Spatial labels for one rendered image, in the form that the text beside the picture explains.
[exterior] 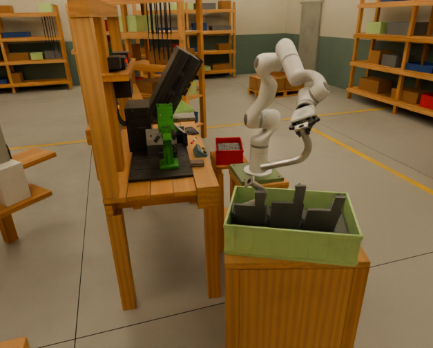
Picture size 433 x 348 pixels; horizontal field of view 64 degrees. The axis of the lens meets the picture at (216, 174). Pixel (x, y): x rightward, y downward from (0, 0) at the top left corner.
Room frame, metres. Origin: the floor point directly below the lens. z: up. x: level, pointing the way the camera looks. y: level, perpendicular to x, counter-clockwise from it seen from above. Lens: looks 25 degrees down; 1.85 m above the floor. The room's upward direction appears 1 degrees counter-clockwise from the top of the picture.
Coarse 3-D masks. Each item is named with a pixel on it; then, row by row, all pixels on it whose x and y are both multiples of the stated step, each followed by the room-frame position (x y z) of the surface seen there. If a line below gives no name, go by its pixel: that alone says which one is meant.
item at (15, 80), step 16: (0, 16) 9.71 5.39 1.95; (16, 16) 9.81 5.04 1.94; (32, 16) 9.91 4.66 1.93; (48, 16) 10.02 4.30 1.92; (0, 32) 9.76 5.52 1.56; (16, 32) 9.86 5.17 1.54; (64, 48) 10.52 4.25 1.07; (0, 64) 9.63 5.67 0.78; (16, 64) 9.73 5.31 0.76; (64, 64) 10.10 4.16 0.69; (0, 80) 9.66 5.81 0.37; (16, 80) 9.81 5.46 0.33; (32, 80) 10.18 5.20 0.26; (48, 80) 10.12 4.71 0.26; (64, 80) 10.08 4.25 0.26
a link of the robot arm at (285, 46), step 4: (280, 40) 1.85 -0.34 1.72; (284, 40) 1.83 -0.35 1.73; (288, 40) 1.83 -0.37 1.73; (276, 44) 1.89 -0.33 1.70; (280, 44) 1.82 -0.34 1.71; (284, 44) 1.81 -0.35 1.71; (288, 44) 1.80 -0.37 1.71; (292, 44) 1.81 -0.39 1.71; (276, 48) 1.85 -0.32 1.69; (280, 48) 1.81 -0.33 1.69; (284, 48) 1.79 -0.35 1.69; (288, 48) 1.78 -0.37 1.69; (292, 48) 1.78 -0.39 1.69; (276, 52) 1.85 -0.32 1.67; (280, 52) 1.80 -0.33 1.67; (284, 52) 1.77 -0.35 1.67; (288, 52) 1.76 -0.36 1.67; (292, 52) 1.75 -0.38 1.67; (296, 52) 1.77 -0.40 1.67; (280, 56) 1.79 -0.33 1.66; (284, 56) 1.76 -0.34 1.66; (280, 60) 1.79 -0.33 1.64
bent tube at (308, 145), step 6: (300, 126) 1.34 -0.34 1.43; (306, 126) 1.30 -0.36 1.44; (300, 132) 1.31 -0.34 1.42; (306, 132) 1.31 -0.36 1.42; (306, 138) 1.31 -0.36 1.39; (306, 144) 1.32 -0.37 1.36; (306, 150) 1.32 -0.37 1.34; (300, 156) 1.34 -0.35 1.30; (306, 156) 1.32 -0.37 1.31; (270, 162) 1.39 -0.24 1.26; (276, 162) 1.37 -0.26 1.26; (282, 162) 1.36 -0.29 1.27; (288, 162) 1.35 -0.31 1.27; (294, 162) 1.34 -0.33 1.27; (264, 168) 1.39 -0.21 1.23; (270, 168) 1.38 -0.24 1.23
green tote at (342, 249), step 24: (240, 192) 1.75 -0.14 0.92; (288, 192) 1.70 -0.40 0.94; (312, 192) 1.67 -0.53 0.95; (336, 192) 1.66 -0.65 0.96; (240, 240) 1.35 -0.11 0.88; (264, 240) 1.33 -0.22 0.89; (288, 240) 1.31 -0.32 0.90; (312, 240) 1.29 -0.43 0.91; (336, 240) 1.27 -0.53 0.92; (360, 240) 1.25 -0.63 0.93; (336, 264) 1.26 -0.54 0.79
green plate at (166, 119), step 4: (156, 104) 2.49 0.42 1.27; (160, 104) 2.50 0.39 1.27; (164, 104) 2.50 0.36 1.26; (168, 104) 2.50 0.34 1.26; (160, 108) 2.49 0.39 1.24; (164, 108) 2.49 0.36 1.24; (168, 108) 2.50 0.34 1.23; (172, 108) 2.50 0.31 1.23; (160, 112) 2.48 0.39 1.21; (164, 112) 2.49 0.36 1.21; (168, 112) 2.49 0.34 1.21; (172, 112) 2.49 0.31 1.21; (160, 116) 2.47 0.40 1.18; (164, 116) 2.48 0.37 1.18; (168, 116) 2.48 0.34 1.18; (172, 116) 2.48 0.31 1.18; (160, 120) 2.47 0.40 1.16; (164, 120) 2.47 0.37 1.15; (168, 120) 2.47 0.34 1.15; (172, 120) 2.48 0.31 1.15; (160, 124) 2.46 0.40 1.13; (164, 124) 2.46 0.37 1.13; (168, 124) 2.46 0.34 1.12; (172, 124) 2.47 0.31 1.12; (160, 128) 2.45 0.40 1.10; (160, 132) 2.44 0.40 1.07
